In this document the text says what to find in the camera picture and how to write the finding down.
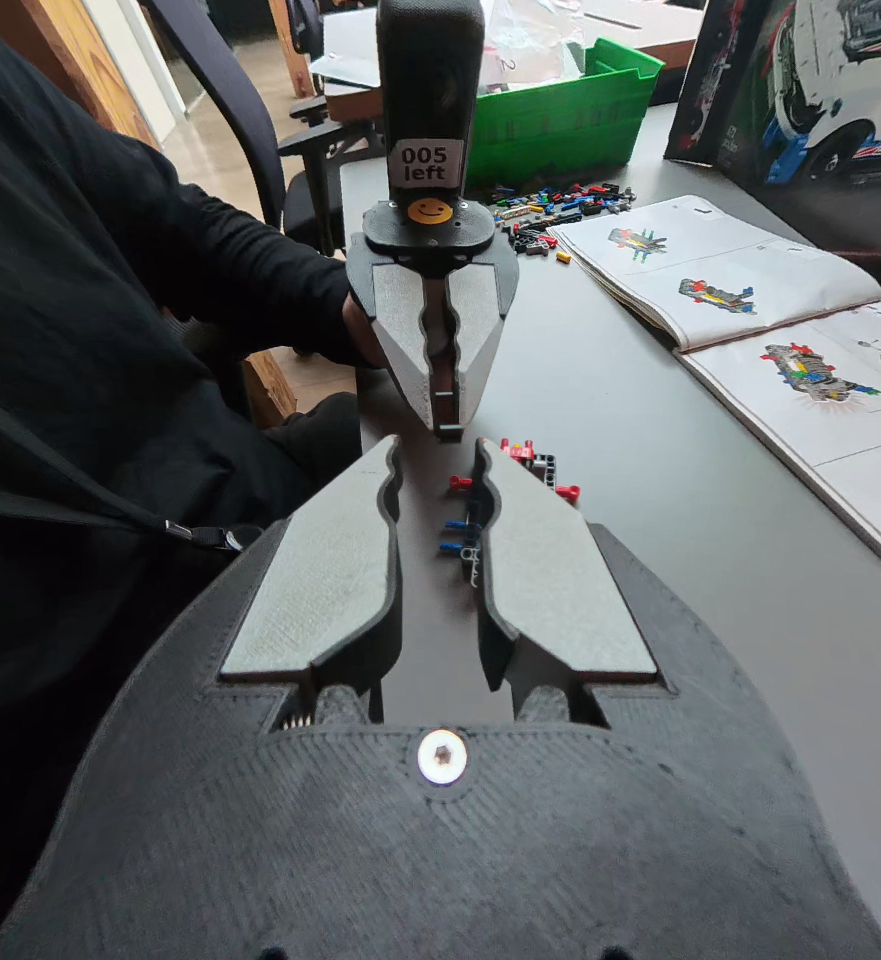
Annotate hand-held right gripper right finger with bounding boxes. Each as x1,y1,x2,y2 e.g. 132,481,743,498
472,438,659,693

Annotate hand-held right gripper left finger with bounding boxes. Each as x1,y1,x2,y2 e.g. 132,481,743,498
219,435,404,689

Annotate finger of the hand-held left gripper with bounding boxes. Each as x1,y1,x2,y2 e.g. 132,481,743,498
371,264,442,436
444,262,505,432

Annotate lego engine frame assembly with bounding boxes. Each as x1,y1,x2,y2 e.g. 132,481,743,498
439,437,583,591

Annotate person's left forearm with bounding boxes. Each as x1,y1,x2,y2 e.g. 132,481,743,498
148,180,353,357

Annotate pile of loose lego pieces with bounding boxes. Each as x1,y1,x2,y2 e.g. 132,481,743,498
489,180,638,261

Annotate black lego set box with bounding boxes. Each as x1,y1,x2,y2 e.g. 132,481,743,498
664,0,881,318

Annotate person's left hand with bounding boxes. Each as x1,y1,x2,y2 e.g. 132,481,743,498
341,291,391,370

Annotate crumpled clear plastic bags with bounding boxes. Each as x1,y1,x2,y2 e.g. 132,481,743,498
478,0,589,96

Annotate green plastic bin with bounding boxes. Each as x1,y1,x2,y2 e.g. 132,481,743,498
466,37,666,193

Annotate black office chair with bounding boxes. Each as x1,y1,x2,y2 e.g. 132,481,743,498
140,0,383,258

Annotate white instruction booklet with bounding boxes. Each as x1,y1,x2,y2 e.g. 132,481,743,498
549,195,881,595

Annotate person's torso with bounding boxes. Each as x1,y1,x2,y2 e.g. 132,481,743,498
0,0,364,717

